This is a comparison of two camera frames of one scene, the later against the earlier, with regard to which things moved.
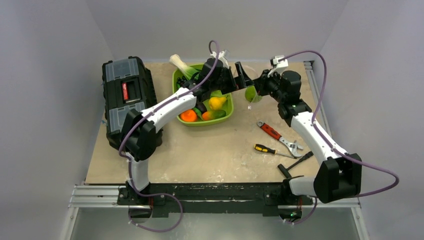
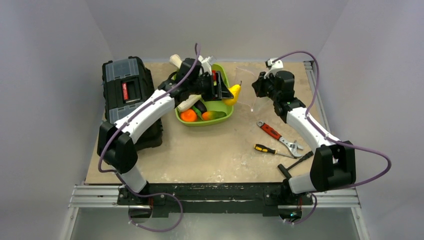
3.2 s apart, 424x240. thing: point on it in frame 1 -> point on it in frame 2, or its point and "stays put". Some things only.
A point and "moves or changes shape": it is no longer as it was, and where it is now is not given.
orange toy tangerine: [188, 115] stays put
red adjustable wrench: [293, 147] stays put
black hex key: [286, 171] stays put
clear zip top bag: [251, 93] moves or changes shape
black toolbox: [127, 84] stays put
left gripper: [243, 81] -> [222, 92]
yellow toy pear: [217, 103] -> [235, 89]
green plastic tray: [217, 100] stays put
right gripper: [262, 84] stays put
